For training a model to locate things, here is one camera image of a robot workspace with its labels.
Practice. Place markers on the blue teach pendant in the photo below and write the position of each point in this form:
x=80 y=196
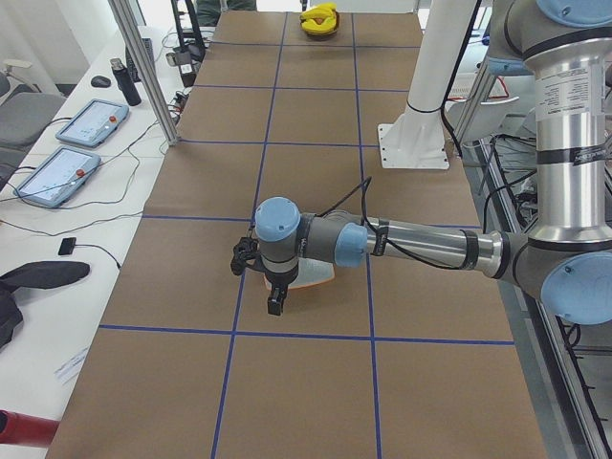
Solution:
x=94 y=123
x=59 y=177

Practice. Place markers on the white camera mast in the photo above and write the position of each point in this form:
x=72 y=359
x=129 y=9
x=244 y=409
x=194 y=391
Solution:
x=416 y=140

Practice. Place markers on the yellow fruit in basket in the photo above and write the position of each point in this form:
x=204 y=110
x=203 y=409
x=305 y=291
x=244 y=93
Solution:
x=327 y=27

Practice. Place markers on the red cylinder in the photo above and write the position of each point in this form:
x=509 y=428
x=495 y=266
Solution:
x=25 y=430

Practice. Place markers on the square blue ceramic plate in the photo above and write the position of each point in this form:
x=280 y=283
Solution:
x=310 y=272

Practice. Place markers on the small black box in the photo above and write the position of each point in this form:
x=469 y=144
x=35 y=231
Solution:
x=67 y=246

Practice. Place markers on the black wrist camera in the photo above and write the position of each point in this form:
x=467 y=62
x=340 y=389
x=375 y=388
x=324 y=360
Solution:
x=246 y=255

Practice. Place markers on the upper blue teach pendant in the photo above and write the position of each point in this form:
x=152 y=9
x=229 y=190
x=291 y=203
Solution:
x=94 y=123

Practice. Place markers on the lower blue teach pendant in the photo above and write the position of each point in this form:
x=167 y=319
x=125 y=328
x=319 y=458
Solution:
x=59 y=177

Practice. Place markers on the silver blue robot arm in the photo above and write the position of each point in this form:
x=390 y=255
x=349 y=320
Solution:
x=564 y=261

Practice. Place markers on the black computer mouse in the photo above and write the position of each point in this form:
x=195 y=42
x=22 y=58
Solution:
x=100 y=82

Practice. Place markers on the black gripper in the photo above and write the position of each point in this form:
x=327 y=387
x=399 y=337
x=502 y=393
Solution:
x=280 y=278

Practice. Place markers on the brown woven basket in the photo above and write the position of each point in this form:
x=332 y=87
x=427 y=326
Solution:
x=319 y=23

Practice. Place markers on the black water bottle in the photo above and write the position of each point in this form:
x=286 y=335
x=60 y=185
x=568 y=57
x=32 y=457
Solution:
x=125 y=82

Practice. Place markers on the aluminium frame post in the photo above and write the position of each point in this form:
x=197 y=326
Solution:
x=129 y=30

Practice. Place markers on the yellow banana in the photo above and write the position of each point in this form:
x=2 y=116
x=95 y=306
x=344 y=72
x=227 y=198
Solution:
x=320 y=13

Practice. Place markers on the black cloth bag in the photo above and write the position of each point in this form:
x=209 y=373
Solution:
x=41 y=275

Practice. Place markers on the grey office chair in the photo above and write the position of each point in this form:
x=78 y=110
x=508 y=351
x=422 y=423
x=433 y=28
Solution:
x=24 y=117

